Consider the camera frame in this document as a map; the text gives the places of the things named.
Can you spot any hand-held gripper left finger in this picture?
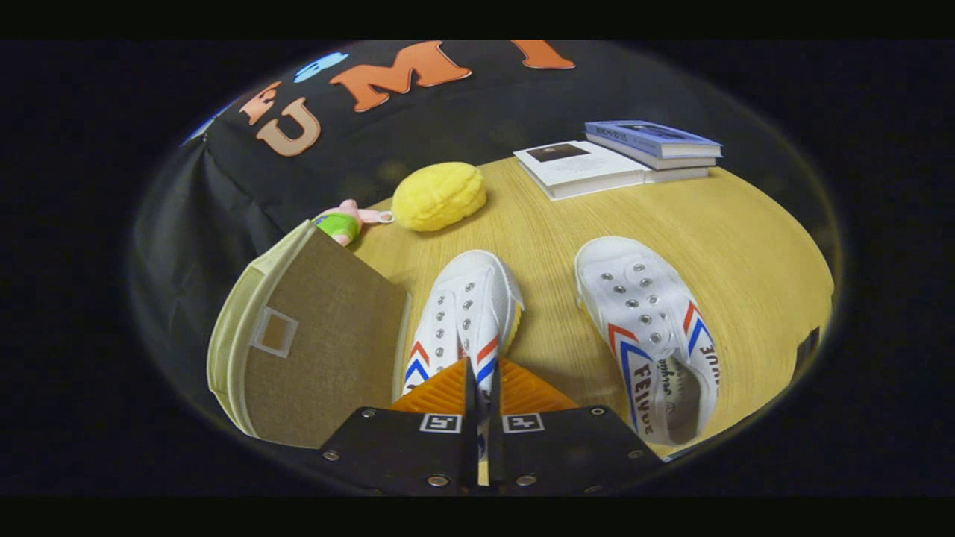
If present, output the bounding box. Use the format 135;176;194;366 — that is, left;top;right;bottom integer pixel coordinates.
319;358;478;497

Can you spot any pink and green plush toy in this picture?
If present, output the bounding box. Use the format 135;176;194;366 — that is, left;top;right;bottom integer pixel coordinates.
313;199;395;248

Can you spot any yellow round plush cushion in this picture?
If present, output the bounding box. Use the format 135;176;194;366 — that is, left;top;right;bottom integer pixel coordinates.
391;162;488;233

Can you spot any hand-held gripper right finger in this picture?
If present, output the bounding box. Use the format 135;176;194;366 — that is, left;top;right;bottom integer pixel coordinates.
489;358;665;497

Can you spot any white striped canvas shoe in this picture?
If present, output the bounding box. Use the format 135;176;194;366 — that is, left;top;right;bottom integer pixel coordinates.
401;250;525;486
574;236;721;448

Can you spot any blue cover book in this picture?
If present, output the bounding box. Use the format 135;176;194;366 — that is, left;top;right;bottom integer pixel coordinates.
584;120;724;171

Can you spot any book with white page edges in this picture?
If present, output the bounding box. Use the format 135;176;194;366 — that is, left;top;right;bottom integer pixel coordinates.
643;166;710;185

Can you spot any black backdrop cloth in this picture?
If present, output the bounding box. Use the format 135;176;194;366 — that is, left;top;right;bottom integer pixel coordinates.
131;41;821;448

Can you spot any white cover book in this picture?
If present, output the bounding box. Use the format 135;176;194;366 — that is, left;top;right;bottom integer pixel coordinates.
513;140;650;202

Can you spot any beige fabric storage box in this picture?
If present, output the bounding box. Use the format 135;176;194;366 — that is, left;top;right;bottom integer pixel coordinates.
207;219;413;450

